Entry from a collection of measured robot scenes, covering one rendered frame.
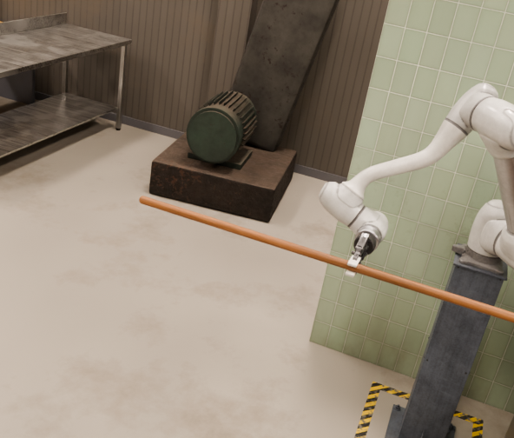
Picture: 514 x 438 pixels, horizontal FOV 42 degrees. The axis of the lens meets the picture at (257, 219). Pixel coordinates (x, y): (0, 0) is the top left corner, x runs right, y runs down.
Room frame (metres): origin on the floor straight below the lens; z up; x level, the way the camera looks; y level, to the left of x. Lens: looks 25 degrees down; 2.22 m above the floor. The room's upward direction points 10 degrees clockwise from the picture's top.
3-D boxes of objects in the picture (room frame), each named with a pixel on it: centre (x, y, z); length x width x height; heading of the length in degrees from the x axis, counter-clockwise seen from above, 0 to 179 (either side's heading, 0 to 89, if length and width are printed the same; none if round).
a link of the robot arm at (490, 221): (2.54, -0.98, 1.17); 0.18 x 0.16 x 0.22; 26
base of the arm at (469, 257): (2.56, -0.95, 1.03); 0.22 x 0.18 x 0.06; 74
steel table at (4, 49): (5.33, 2.02, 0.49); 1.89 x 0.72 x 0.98; 164
